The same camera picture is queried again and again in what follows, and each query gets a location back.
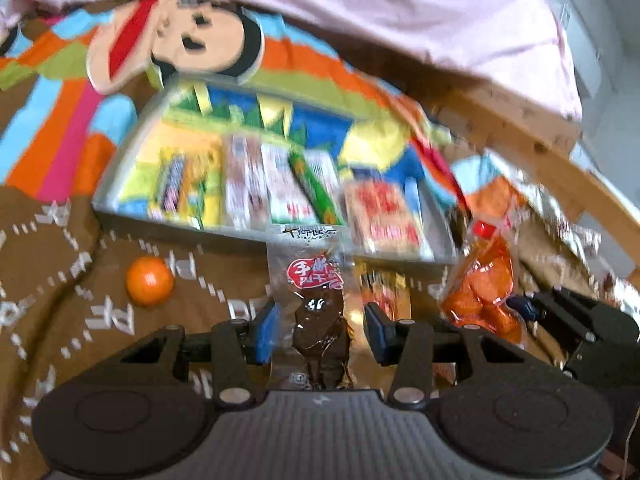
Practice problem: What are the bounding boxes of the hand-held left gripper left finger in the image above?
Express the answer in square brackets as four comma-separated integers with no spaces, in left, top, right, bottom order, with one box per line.
[107,302,278,406]

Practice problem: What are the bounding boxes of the gold snack packet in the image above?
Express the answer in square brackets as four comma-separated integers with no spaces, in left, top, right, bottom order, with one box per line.
[357,267,413,321]

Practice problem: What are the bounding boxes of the rice cracker packet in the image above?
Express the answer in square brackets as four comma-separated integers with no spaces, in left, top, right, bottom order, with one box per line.
[345,180,433,256]

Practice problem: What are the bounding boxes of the green stick packet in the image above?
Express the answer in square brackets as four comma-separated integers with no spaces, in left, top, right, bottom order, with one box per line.
[287,152,346,226]

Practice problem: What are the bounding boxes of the clear packet with dark meat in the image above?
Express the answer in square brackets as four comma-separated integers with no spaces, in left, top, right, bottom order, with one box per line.
[265,225,358,392]

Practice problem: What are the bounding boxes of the white packet with red print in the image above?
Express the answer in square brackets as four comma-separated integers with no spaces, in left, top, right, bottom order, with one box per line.
[305,150,346,201]

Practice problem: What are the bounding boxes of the grey tray with colourful print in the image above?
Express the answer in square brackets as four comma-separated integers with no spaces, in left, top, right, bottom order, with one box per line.
[92,77,458,263]

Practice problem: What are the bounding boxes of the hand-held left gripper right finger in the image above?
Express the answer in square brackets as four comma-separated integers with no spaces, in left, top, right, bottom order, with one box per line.
[362,302,536,406]

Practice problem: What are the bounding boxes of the clear packet with brown snack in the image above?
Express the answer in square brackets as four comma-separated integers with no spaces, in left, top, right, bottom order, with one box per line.
[222,135,268,228]

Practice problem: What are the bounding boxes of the white translucent snack packet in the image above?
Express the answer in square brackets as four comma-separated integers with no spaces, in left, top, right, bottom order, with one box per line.
[260,145,321,226]

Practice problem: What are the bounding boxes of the printed blanket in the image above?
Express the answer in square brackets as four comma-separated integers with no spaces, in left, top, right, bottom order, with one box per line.
[0,0,640,480]

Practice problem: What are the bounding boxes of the pink quilt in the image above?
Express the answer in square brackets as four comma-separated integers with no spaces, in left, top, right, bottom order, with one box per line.
[0,0,583,121]

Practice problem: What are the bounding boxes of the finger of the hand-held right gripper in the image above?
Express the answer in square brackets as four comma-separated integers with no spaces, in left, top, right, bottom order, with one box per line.
[507,287,596,341]

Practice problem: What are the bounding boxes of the green and yellow snack packet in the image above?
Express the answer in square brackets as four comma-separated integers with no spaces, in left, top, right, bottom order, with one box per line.
[150,147,221,228]

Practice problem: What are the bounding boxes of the orange snack packet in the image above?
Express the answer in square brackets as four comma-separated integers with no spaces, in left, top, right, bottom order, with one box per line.
[437,217,523,338]

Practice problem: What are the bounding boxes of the orange tangerine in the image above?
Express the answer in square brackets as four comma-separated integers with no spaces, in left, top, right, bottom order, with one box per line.
[126,256,176,307]

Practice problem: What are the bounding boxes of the wooden bed frame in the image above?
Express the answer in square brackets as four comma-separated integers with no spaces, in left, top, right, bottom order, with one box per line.
[430,80,640,241]

